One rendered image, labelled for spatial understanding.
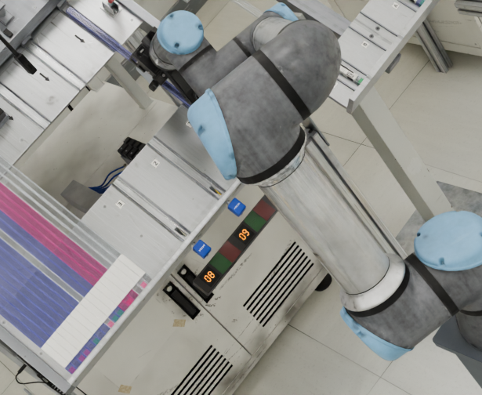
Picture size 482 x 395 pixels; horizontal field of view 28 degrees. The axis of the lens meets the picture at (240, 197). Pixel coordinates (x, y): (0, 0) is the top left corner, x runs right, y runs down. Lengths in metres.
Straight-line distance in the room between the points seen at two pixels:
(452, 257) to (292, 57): 0.40
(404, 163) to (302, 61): 1.13
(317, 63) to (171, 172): 0.72
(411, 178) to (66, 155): 0.92
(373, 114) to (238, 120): 1.03
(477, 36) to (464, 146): 0.32
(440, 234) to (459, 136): 1.33
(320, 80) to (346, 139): 1.75
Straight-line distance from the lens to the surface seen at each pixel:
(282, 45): 1.34
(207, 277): 1.95
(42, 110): 2.05
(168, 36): 1.70
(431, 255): 1.52
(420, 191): 2.48
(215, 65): 1.72
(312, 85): 1.32
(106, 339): 1.91
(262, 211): 1.98
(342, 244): 1.44
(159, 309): 2.36
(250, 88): 1.32
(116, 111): 2.67
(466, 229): 1.54
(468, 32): 2.91
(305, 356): 2.61
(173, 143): 2.01
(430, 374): 2.41
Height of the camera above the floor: 1.87
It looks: 36 degrees down
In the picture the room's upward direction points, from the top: 41 degrees counter-clockwise
